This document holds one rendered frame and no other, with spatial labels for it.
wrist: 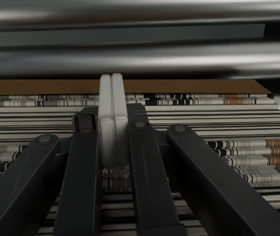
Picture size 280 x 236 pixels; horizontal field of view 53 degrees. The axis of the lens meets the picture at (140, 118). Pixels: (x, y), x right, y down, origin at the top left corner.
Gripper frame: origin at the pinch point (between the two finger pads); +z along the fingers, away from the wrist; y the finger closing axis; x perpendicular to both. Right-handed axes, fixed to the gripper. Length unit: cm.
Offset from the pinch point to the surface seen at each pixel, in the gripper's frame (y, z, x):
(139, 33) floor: 11, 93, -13
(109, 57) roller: -0.2, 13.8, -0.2
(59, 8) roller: -4.6, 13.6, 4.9
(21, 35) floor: -32, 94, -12
